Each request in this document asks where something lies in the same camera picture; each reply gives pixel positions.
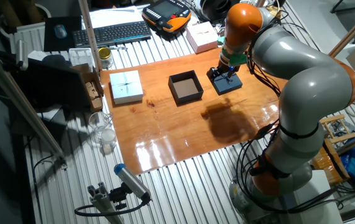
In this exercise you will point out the light blue gift box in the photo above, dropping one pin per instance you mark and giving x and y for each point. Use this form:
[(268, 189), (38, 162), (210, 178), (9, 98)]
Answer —
[(126, 87)]

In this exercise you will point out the small wooden frame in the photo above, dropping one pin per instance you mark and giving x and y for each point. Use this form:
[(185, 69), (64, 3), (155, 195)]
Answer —
[(333, 119)]

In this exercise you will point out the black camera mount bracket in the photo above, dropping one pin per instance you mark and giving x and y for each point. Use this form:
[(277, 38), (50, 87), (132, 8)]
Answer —
[(118, 196)]

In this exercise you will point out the dark blue ribboned box lid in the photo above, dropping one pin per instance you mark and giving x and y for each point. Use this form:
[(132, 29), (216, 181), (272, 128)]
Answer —
[(227, 87)]

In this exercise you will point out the grey computer mouse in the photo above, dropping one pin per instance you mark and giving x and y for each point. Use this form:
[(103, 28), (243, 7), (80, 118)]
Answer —
[(60, 31)]

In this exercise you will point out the silver camera blue cap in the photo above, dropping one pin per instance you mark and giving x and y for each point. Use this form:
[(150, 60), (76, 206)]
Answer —
[(130, 180)]

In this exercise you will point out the white paper sheets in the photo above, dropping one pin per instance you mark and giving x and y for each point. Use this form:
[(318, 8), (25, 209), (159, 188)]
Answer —
[(112, 17)]

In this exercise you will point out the small clear plastic cup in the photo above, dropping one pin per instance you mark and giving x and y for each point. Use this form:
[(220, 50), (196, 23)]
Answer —
[(108, 140)]

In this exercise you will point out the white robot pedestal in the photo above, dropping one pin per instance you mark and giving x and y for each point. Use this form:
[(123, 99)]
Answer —
[(317, 202)]

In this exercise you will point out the black filament spool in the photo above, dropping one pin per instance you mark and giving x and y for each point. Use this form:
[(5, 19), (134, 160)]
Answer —
[(215, 9)]

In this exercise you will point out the glossy wooden board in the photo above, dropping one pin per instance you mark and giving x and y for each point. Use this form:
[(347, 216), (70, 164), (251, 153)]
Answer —
[(171, 130)]

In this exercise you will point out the glass jar yellow lid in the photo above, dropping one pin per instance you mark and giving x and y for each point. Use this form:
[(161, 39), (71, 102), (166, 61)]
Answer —
[(105, 57)]

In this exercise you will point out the clear plastic container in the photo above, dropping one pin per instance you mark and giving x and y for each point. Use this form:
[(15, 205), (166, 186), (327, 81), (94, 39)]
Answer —
[(81, 57)]

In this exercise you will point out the black monitor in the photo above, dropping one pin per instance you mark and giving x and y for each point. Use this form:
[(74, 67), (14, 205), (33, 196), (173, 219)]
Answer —
[(50, 84)]

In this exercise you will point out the aluminium profile post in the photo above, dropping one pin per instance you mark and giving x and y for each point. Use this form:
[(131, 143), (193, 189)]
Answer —
[(102, 202)]

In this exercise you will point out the black keyboard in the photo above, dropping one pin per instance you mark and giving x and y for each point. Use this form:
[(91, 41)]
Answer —
[(112, 33)]

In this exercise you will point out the grey metal tool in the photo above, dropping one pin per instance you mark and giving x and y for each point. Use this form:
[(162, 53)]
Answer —
[(348, 127)]

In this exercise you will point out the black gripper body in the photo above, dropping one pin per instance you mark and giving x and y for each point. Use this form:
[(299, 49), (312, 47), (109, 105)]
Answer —
[(227, 67)]

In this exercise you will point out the clear plastic cups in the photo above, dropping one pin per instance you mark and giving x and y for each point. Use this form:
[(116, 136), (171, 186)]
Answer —
[(98, 123)]

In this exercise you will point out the orange black teach pendant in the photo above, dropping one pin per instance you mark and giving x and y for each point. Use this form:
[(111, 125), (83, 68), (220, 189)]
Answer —
[(166, 14)]

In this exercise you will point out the black mouse pad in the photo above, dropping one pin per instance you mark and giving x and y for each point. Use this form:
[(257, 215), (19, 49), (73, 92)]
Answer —
[(71, 37)]

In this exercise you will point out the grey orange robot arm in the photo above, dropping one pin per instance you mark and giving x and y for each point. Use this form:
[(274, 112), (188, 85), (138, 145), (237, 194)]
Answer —
[(314, 87)]

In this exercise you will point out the dark open box base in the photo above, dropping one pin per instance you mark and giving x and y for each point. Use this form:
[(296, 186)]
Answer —
[(185, 88)]

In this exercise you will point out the white tape roll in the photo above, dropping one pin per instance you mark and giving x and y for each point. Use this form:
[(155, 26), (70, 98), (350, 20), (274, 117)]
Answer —
[(348, 107)]

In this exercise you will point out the brown cardboard box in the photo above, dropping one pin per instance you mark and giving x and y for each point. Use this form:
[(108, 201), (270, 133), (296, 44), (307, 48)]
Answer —
[(95, 93)]

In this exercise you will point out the brass metal object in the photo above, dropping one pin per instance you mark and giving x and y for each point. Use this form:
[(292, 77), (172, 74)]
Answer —
[(273, 12)]

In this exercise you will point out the pink gift box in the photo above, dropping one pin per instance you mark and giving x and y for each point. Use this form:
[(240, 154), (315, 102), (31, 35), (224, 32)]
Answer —
[(200, 37)]

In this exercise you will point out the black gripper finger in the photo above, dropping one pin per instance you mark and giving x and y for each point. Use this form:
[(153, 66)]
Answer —
[(229, 76), (213, 74)]

